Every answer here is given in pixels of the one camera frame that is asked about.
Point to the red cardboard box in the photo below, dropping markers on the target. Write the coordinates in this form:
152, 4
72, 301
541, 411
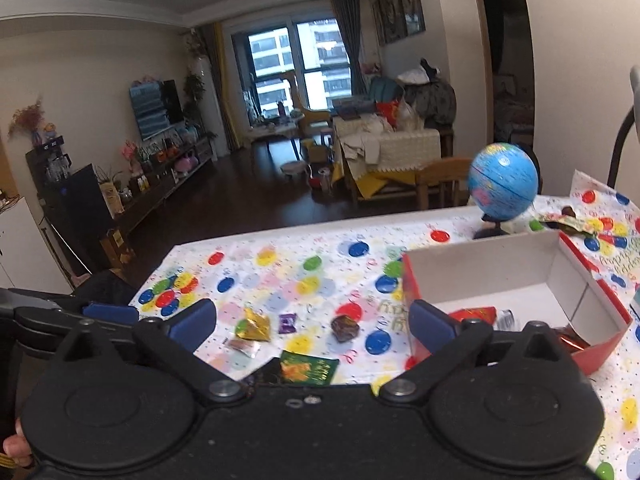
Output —
480, 270

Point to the small round stool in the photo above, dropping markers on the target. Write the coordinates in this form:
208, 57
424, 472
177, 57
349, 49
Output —
292, 167

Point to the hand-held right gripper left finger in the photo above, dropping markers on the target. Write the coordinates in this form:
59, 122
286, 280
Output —
192, 325

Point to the black cabinet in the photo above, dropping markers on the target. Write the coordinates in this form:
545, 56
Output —
80, 210

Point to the yellow wooden chair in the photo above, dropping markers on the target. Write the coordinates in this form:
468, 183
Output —
315, 115

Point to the pink flowers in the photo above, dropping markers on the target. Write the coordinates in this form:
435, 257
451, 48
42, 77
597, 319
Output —
129, 152

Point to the purple candy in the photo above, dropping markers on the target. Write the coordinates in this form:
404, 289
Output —
288, 323

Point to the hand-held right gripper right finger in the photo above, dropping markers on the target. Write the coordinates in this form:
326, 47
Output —
432, 327

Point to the pile of dark clothes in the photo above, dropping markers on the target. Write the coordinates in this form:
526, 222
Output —
432, 100

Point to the television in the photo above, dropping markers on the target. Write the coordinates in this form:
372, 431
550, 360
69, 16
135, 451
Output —
155, 110

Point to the brown foil candy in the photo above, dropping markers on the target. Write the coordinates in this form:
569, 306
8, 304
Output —
346, 329

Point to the balloon print tablecloth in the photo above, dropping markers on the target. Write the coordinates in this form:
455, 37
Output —
300, 270

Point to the blue globe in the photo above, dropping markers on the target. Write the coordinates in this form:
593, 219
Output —
502, 180

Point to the dried flowers in vase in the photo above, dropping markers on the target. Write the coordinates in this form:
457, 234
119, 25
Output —
27, 117

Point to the yellow paper bag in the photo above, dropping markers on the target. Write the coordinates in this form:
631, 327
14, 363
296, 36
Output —
112, 200

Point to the grey and yellow curtain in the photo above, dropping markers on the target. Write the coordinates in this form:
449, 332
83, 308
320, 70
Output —
220, 85

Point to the small brown candy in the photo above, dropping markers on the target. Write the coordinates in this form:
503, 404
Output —
568, 210

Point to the silver desk lamp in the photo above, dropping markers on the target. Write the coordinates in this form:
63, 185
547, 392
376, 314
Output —
616, 150

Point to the round coffee table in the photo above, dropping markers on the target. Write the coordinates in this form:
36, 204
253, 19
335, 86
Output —
275, 132

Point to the tall green plant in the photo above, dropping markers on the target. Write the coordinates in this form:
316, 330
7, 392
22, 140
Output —
194, 95

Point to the white snack packet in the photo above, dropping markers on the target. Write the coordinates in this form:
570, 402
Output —
505, 320

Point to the person's left hand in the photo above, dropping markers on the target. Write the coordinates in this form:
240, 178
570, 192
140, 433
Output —
17, 445

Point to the yellow green snack packet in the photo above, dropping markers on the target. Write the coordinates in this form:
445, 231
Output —
565, 224

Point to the red snack packet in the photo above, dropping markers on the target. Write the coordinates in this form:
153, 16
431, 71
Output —
472, 316

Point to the gold snack packet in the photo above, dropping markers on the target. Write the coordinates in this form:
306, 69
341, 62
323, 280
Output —
254, 326

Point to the white cabinet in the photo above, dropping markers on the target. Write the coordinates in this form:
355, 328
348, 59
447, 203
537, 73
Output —
25, 250

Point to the large window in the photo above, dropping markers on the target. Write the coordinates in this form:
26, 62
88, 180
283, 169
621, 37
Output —
270, 60

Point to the black snack packet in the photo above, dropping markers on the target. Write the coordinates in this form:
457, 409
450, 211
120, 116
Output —
262, 375

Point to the dark television cabinet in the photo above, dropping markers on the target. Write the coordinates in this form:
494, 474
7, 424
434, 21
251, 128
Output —
160, 195

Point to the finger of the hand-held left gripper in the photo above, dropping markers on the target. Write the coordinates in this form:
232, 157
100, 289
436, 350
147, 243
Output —
30, 301
110, 314

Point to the white tower air conditioner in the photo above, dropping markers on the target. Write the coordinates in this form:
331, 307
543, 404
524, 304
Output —
207, 100

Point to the clear snack packet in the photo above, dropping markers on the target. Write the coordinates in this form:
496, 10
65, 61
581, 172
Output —
242, 347

